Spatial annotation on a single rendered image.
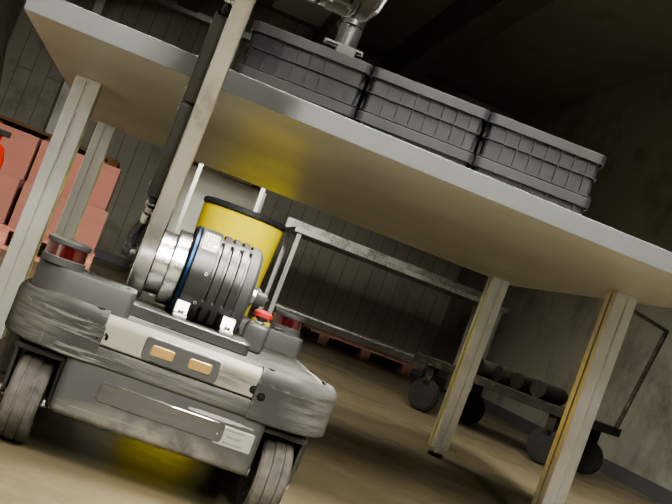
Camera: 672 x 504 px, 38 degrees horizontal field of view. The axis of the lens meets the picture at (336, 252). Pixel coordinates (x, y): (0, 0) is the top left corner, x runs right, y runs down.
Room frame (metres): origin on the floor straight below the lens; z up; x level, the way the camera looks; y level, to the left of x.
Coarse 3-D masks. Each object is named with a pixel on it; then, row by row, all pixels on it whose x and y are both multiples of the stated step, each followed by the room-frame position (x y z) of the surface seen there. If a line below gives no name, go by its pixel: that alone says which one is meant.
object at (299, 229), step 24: (288, 240) 8.01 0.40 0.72; (312, 240) 7.79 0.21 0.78; (336, 240) 8.13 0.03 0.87; (288, 264) 7.44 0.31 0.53; (384, 264) 7.54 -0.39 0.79; (408, 264) 8.25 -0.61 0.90; (432, 288) 8.20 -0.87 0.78; (456, 288) 8.33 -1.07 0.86; (504, 312) 7.73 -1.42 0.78; (360, 336) 7.60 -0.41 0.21; (456, 360) 8.32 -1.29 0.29
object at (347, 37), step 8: (344, 24) 2.33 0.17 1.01; (344, 32) 2.32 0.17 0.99; (352, 32) 2.32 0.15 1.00; (360, 32) 2.34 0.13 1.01; (328, 40) 2.32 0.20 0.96; (336, 40) 2.33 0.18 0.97; (344, 40) 2.32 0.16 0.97; (352, 40) 2.33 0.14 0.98; (352, 48) 2.32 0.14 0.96; (360, 56) 2.32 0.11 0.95
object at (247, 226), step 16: (208, 208) 4.30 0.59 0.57; (224, 208) 4.25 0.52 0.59; (240, 208) 4.22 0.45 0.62; (208, 224) 4.27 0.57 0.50; (224, 224) 4.24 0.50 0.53; (240, 224) 4.23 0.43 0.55; (256, 224) 4.25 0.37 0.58; (272, 224) 4.28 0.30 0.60; (240, 240) 4.24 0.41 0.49; (256, 240) 4.26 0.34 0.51; (272, 240) 4.33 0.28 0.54; (272, 256) 4.41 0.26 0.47
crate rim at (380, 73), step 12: (372, 72) 2.28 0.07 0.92; (384, 72) 2.27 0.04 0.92; (396, 84) 2.27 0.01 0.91; (408, 84) 2.27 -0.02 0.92; (420, 84) 2.27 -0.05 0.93; (360, 96) 2.55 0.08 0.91; (432, 96) 2.27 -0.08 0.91; (444, 96) 2.27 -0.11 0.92; (456, 108) 2.28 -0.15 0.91; (468, 108) 2.28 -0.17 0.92; (480, 108) 2.28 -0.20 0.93
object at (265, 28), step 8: (256, 24) 2.25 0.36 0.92; (264, 24) 2.25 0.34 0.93; (264, 32) 2.25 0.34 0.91; (272, 32) 2.25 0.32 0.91; (280, 32) 2.25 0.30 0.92; (288, 32) 2.26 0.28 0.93; (288, 40) 2.26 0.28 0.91; (296, 40) 2.26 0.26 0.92; (304, 40) 2.26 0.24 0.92; (304, 48) 2.26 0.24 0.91; (312, 48) 2.26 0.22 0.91; (320, 48) 2.26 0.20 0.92; (328, 48) 2.26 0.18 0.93; (328, 56) 2.26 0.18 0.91; (336, 56) 2.26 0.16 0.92; (344, 56) 2.26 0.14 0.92; (344, 64) 2.26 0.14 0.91; (352, 64) 2.26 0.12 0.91; (360, 64) 2.26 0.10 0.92; (368, 64) 2.27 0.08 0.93; (368, 72) 2.27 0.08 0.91
